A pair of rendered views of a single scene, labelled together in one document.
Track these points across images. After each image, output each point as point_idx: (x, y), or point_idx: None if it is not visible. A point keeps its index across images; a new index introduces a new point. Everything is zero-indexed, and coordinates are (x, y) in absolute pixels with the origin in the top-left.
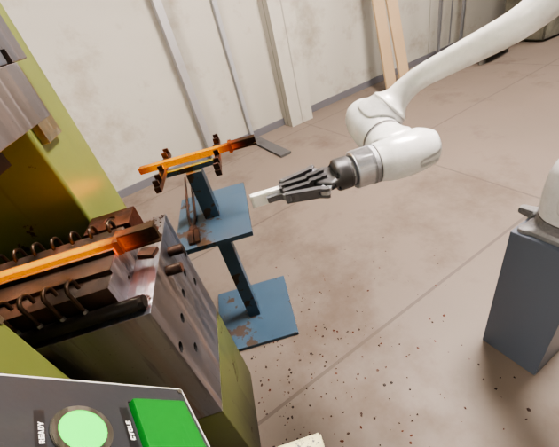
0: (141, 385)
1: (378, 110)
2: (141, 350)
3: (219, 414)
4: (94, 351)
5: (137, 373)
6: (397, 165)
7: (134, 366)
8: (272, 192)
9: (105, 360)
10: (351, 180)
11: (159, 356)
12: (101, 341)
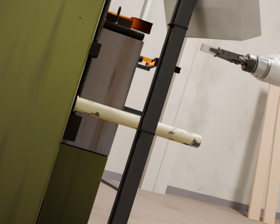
0: (95, 86)
1: (273, 57)
2: (119, 61)
3: (104, 158)
4: (102, 43)
5: (102, 76)
6: (278, 69)
7: (106, 69)
8: (214, 48)
9: (100, 53)
10: (254, 63)
11: (122, 73)
12: (111, 40)
